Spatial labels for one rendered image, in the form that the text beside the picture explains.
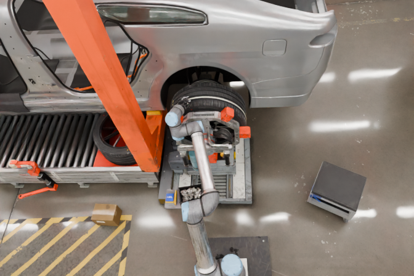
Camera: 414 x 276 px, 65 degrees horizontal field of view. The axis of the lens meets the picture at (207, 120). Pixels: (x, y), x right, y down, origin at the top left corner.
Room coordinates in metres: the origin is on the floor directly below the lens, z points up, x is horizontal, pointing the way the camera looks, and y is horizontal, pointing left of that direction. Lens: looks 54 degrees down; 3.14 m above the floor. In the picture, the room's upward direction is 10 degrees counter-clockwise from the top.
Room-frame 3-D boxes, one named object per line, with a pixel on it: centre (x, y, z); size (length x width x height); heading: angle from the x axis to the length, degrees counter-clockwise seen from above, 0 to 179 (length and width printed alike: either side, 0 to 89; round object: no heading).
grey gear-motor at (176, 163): (1.73, 0.32, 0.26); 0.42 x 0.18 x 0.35; 170
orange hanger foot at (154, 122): (1.83, 0.50, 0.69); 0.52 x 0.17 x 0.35; 170
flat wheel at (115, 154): (1.99, 0.83, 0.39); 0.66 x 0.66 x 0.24
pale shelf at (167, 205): (1.14, 0.26, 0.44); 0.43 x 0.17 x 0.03; 80
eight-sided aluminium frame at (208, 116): (1.51, 0.02, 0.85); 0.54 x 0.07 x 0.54; 80
